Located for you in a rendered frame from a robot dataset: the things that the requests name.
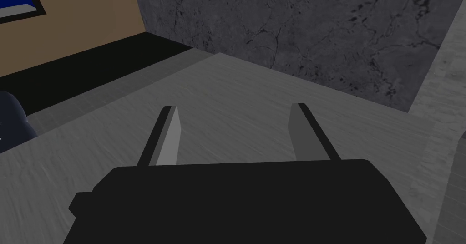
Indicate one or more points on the dark rounded object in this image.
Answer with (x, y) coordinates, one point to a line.
(12, 122)

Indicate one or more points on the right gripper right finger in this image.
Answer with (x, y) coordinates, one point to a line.
(309, 134)

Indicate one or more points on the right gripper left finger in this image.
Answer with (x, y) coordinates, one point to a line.
(165, 138)

